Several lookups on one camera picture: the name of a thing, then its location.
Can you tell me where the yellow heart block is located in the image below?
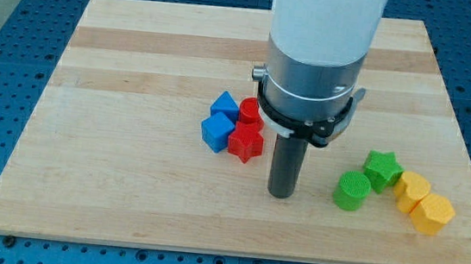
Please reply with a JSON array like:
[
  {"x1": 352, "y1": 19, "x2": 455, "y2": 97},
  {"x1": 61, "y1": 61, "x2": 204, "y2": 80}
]
[{"x1": 392, "y1": 171, "x2": 431, "y2": 213}]

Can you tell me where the blue triangle block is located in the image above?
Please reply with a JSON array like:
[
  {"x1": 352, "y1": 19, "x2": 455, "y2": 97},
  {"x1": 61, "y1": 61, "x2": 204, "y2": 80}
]
[{"x1": 210, "y1": 91, "x2": 239, "y2": 123}]

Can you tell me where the green star block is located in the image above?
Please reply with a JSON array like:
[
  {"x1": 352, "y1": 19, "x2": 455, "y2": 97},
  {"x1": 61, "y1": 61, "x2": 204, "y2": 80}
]
[{"x1": 363, "y1": 150, "x2": 405, "y2": 193}]

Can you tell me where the red star block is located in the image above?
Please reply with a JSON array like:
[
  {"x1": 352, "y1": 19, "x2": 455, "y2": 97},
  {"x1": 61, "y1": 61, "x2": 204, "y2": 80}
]
[{"x1": 227, "y1": 121, "x2": 264, "y2": 163}]

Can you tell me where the wooden board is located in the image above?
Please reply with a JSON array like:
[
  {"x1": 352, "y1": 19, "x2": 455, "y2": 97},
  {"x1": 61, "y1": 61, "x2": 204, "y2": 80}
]
[{"x1": 0, "y1": 0, "x2": 471, "y2": 264}]

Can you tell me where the yellow hexagon block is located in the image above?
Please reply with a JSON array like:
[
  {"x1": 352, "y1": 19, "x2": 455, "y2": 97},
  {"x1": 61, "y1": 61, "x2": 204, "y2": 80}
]
[{"x1": 410, "y1": 192, "x2": 455, "y2": 236}]

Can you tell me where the blue cube block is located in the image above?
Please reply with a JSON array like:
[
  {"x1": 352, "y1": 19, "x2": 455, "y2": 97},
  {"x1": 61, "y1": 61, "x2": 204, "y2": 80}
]
[{"x1": 201, "y1": 112, "x2": 236, "y2": 153}]

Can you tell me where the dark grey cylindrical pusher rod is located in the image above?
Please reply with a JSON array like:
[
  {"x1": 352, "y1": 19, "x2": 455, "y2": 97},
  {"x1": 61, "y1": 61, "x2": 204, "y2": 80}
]
[{"x1": 267, "y1": 135, "x2": 308, "y2": 199}]

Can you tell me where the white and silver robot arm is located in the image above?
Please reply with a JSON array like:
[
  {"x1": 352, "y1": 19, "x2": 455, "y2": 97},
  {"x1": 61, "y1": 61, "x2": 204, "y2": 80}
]
[{"x1": 254, "y1": 0, "x2": 387, "y2": 148}]

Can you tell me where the green cylinder block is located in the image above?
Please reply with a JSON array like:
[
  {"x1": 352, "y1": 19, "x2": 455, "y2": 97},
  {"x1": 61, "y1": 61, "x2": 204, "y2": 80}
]
[{"x1": 332, "y1": 171, "x2": 372, "y2": 211}]

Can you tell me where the red cylinder block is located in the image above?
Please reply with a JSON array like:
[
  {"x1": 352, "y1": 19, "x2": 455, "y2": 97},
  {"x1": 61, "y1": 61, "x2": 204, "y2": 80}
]
[{"x1": 237, "y1": 97, "x2": 264, "y2": 131}]

